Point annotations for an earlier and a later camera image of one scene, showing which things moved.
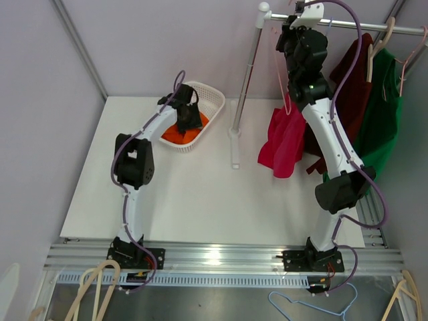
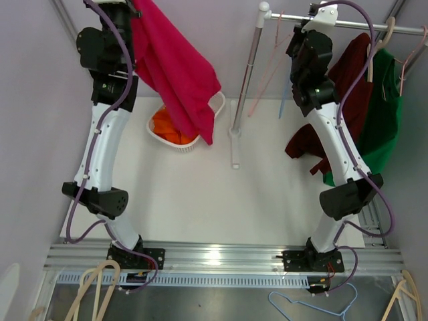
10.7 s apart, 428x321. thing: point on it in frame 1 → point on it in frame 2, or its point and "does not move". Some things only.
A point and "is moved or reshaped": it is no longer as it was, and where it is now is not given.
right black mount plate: [307, 261] does not move
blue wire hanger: [330, 25] is moved or reshaped
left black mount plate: [138, 258] does not move
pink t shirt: [284, 142] → [178, 67]
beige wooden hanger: [372, 52] does not move
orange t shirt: [174, 136] does not move
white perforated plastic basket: [210, 101] does not move
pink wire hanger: [289, 112] → [263, 81]
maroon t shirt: [352, 100] does not move
